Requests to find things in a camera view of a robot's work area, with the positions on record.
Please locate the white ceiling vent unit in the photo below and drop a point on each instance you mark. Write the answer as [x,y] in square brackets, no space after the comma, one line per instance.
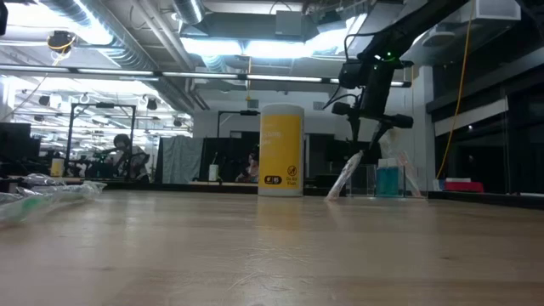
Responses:
[489,10]

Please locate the small white canister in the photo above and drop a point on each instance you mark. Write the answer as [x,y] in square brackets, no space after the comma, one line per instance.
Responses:
[213,173]

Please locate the small yellow canister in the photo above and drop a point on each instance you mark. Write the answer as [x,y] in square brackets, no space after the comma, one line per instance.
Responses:
[57,168]

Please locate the yellow wipes canister white lid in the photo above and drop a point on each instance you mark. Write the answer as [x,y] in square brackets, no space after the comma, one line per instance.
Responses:
[280,149]

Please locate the black security camera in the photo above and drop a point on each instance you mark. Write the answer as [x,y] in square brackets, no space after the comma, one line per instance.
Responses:
[406,64]

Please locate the round silver duct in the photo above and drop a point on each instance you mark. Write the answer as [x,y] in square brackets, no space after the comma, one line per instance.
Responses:
[189,10]

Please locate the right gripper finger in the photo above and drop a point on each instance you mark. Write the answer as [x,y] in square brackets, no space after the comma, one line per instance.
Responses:
[355,129]
[379,135]

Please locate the clear plastic bag pile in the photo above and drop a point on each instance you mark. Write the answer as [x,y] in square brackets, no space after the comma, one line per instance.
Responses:
[76,191]

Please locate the red box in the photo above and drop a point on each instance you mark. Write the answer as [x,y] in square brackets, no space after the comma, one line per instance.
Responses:
[463,187]

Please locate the black monitor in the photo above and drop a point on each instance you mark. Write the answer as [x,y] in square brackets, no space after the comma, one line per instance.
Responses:
[15,142]

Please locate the person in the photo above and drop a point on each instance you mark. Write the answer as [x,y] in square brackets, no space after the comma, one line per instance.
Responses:
[253,170]
[127,159]

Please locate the clear acrylic holder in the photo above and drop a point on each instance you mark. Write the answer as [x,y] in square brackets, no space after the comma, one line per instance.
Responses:
[365,183]

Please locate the black gantry frame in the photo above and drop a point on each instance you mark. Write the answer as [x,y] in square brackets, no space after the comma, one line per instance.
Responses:
[102,105]

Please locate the blue toothpaste tube white cap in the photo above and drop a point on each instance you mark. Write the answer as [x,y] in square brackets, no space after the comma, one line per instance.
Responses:
[393,183]
[381,183]

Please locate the black lamp stand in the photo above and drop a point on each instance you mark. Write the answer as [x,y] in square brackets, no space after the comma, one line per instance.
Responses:
[248,112]

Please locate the grey curtain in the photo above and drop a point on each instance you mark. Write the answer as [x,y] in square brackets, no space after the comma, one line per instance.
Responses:
[180,159]

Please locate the grey ceiling box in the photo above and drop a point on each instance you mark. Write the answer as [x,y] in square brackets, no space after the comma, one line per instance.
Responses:
[289,23]

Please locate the white stick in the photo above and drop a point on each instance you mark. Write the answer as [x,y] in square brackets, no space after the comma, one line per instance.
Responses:
[344,176]

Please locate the long ceiling light bar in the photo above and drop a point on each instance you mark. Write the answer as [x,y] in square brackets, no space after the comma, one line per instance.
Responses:
[204,75]

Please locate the silver ventilation duct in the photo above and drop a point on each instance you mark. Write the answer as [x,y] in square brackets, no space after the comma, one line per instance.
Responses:
[140,59]

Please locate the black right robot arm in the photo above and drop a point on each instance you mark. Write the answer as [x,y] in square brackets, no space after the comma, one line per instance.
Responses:
[416,21]

